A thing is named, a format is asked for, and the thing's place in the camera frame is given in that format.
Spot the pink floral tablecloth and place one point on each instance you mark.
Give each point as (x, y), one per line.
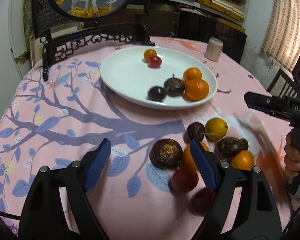
(56, 122)

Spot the orange tangerine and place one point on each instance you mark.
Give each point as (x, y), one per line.
(192, 74)
(188, 160)

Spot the yellow round fruit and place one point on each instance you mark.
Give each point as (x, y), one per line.
(216, 129)

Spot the white oval plate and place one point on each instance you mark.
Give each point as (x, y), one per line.
(129, 76)

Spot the small dark fruit behind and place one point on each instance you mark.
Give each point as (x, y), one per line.
(245, 144)

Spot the orange tangerine back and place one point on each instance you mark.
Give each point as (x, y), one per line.
(192, 74)

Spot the person right hand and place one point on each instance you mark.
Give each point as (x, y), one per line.
(292, 158)

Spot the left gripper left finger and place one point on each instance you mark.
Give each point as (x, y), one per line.
(42, 215)

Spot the large dark red plum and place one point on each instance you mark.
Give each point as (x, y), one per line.
(201, 202)

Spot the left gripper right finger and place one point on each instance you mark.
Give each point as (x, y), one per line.
(257, 216)

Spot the beige drink can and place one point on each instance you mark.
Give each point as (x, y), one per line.
(214, 49)

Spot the large yellow orange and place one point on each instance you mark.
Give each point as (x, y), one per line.
(148, 54)

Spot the orange mandarin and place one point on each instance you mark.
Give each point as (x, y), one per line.
(197, 89)

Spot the dark wooden chair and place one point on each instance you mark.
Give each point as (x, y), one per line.
(282, 85)

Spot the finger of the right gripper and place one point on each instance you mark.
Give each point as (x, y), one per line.
(266, 104)

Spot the round deer picture screen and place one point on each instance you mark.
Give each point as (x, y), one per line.
(65, 26)

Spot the brown wrinkled passion fruit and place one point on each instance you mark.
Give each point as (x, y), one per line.
(166, 154)

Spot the small dark plum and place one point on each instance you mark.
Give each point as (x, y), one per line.
(156, 93)

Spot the dark passion fruit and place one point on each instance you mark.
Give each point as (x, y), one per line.
(229, 146)

